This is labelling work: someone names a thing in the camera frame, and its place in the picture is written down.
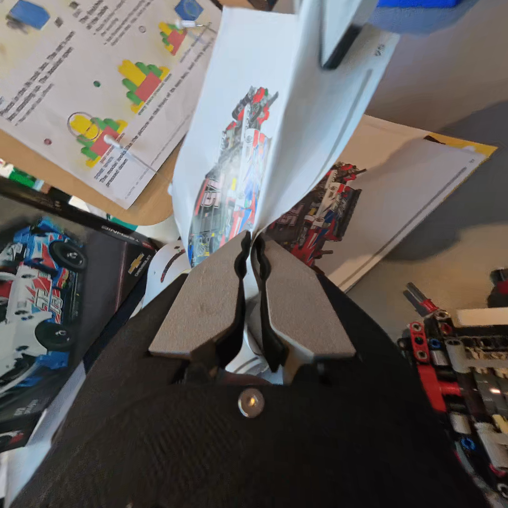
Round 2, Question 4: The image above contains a blue plastic bin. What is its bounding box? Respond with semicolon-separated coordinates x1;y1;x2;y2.
373;0;477;34

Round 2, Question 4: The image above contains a black toy set box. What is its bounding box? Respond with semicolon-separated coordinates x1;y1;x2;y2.
0;175;159;453

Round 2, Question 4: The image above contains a printed instruction sheet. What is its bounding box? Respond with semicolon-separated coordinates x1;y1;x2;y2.
0;0;223;210

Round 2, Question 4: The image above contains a red blue black brick car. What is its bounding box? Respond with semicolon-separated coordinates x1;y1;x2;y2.
397;268;508;505

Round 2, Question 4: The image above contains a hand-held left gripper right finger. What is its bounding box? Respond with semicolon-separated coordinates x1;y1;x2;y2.
251;233;357;371

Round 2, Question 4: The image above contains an instruction booklet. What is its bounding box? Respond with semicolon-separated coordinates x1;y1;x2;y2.
141;6;498;374

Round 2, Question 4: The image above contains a wooden document board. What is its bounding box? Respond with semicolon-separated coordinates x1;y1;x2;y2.
0;0;223;227

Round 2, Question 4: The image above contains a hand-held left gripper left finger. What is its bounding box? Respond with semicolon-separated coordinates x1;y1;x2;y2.
148;230;251;371

